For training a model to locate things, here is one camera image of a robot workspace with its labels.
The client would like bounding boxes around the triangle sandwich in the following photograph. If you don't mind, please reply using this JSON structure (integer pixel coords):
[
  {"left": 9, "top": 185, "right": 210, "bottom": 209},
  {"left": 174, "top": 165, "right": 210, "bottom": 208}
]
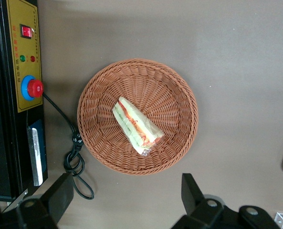
[{"left": 112, "top": 96, "right": 165, "bottom": 157}]

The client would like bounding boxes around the black food warmer yellow panel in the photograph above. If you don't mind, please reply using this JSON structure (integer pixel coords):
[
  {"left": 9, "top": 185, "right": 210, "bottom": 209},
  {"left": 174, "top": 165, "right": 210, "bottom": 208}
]
[{"left": 0, "top": 0, "right": 48, "bottom": 202}]

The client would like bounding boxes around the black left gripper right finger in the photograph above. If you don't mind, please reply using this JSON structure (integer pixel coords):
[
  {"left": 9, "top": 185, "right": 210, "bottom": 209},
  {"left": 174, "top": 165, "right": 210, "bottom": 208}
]
[{"left": 172, "top": 173, "right": 224, "bottom": 229}]

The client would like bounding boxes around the black power cable with plug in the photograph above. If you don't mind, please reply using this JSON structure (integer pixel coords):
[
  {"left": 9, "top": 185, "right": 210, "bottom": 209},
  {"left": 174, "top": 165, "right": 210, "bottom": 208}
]
[{"left": 42, "top": 92, "right": 95, "bottom": 200}]

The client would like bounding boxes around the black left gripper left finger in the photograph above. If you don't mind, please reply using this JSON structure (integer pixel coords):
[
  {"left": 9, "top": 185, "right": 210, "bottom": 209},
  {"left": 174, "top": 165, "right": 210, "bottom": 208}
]
[{"left": 16, "top": 173, "right": 74, "bottom": 229}]

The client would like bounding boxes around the brown round wicker basket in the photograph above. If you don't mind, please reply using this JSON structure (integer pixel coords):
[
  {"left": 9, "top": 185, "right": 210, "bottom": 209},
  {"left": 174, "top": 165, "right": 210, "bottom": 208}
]
[{"left": 76, "top": 58, "right": 199, "bottom": 176}]

